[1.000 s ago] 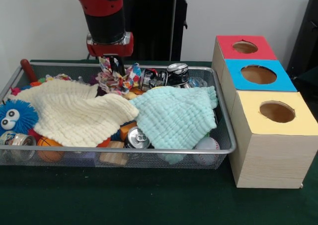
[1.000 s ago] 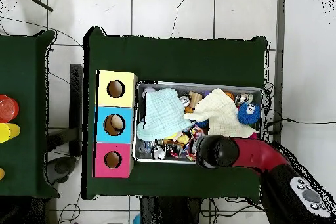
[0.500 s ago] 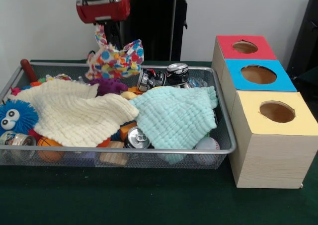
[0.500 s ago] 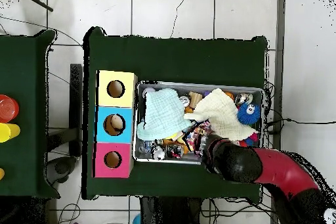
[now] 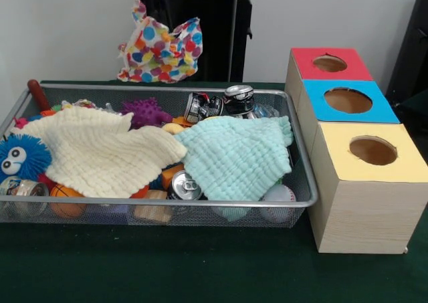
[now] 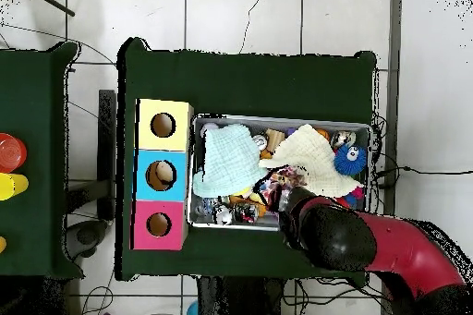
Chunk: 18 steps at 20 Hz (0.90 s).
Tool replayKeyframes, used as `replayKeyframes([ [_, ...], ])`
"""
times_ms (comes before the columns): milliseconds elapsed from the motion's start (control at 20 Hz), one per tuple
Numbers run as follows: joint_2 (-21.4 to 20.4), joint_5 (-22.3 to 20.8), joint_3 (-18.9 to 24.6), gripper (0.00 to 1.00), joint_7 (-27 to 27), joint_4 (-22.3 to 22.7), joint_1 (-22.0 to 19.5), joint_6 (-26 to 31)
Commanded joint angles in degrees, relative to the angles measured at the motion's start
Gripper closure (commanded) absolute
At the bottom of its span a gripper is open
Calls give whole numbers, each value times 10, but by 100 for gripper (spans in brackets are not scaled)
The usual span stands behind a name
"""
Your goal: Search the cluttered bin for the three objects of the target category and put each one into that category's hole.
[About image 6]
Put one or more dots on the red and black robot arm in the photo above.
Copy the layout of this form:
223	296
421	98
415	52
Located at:
406	252

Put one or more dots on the shallow clear mesh bin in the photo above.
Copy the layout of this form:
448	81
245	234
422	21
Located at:
281	120

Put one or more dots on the wooden box with three holes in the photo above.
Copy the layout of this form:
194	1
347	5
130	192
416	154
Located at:
147	141

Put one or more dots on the mint waffle cloth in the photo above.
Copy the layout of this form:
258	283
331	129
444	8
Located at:
229	163

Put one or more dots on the silver drink can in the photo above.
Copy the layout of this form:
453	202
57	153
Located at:
259	142

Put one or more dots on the plain wooden block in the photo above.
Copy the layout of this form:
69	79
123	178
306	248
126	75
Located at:
275	137

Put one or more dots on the crushed black and red can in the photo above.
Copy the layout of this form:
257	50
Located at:
245	213

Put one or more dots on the crushed black and white can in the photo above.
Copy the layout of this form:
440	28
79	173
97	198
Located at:
223	215

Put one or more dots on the dark green table cloth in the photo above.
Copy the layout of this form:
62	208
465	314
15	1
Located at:
258	82

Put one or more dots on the cream waffle cloth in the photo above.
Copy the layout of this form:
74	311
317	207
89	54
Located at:
314	159

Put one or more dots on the small orange basketball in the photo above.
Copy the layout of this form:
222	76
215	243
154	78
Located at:
323	134

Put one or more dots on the labelled tin can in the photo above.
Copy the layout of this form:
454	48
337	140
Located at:
342	138

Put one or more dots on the blue spiky ball with eyes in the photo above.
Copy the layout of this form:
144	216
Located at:
347	164

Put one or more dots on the black upright stand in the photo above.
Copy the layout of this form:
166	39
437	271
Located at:
107	145

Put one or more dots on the grey round base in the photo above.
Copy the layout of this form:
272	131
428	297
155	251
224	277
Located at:
87	235

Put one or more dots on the neighbouring green covered table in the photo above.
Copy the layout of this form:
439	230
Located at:
33	89

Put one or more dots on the red plastic cup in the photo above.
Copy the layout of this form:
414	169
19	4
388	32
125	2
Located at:
11	152

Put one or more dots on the yellow plastic cup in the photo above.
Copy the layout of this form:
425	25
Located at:
13	185

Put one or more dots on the dark tripod leg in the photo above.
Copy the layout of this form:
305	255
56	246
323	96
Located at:
55	3

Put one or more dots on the small yellow object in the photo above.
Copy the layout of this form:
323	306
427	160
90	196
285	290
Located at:
2	244

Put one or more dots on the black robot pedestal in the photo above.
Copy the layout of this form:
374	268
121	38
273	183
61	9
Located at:
240	300

